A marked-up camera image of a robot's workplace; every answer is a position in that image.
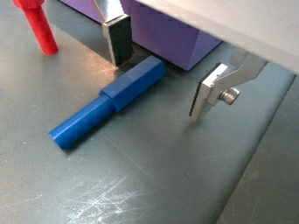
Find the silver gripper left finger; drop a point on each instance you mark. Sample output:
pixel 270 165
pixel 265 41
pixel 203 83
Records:
pixel 117 29

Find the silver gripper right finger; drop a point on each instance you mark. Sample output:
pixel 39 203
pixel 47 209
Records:
pixel 218 84

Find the blue stepped peg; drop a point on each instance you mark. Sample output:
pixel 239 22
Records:
pixel 114 98

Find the purple base block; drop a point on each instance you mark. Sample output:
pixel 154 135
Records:
pixel 162 34

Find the red cylindrical peg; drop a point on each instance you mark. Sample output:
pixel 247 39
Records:
pixel 34 13

